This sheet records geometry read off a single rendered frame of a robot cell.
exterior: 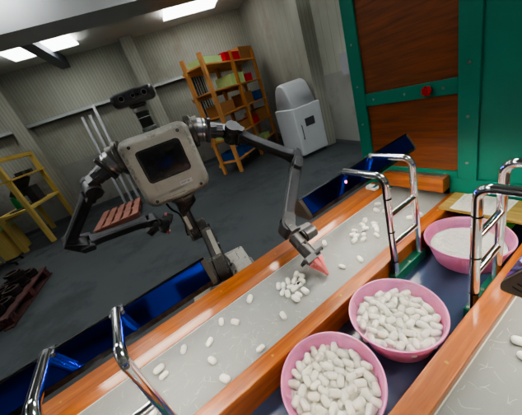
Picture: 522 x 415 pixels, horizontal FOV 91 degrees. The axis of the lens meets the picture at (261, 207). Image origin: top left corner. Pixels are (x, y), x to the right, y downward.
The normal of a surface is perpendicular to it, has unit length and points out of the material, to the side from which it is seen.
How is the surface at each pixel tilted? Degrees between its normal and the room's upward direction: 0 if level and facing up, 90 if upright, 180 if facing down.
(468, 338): 0
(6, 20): 90
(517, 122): 90
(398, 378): 0
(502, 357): 0
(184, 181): 90
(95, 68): 90
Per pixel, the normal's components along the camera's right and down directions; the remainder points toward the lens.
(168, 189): 0.34, 0.30
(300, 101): 0.29, -0.02
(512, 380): -0.31, -0.86
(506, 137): -0.80, 0.47
